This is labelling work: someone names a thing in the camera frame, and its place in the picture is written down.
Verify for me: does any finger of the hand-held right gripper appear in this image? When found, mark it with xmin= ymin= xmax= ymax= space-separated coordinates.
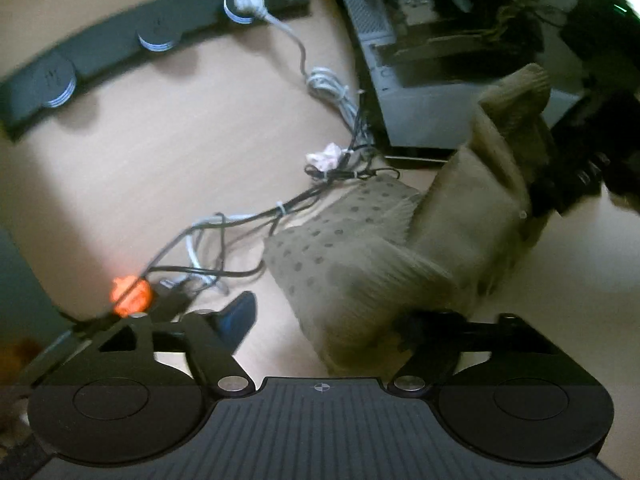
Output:
xmin=528 ymin=152 xmax=614 ymax=217

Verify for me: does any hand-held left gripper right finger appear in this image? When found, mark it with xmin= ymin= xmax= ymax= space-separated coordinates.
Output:
xmin=392 ymin=312 xmax=557 ymax=397

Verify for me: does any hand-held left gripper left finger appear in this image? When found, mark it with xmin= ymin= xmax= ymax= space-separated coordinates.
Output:
xmin=92 ymin=291 xmax=259 ymax=397

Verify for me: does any olive dotted garment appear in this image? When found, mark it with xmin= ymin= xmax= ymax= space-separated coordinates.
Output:
xmin=262 ymin=62 xmax=553 ymax=377

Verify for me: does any black computer case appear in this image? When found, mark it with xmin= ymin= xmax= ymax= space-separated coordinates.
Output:
xmin=320 ymin=0 xmax=596 ymax=165

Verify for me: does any black round plug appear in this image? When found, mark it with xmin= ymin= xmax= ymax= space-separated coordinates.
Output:
xmin=136 ymin=15 xmax=182 ymax=55
xmin=32 ymin=55 xmax=78 ymax=110

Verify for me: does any long black power strip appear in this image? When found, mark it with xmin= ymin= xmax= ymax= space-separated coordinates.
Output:
xmin=0 ymin=0 xmax=310 ymax=142

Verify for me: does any grey cable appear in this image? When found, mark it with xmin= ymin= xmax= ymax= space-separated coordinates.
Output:
xmin=185 ymin=212 xmax=283 ymax=297

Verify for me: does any power strip with orange switch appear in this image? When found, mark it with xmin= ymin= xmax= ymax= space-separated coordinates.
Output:
xmin=17 ymin=274 xmax=193 ymax=391

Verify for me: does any black cable bundle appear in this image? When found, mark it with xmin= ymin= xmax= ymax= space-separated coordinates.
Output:
xmin=142 ymin=87 xmax=403 ymax=291

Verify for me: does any white plug with cable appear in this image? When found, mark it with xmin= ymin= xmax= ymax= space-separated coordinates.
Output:
xmin=223 ymin=0 xmax=363 ymax=128

